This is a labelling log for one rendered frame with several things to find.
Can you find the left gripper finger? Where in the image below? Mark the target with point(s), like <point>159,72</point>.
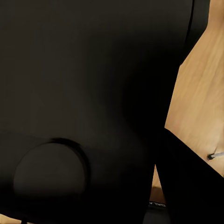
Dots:
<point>193,190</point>

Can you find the digital camera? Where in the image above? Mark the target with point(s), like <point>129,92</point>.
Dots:
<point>85,89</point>

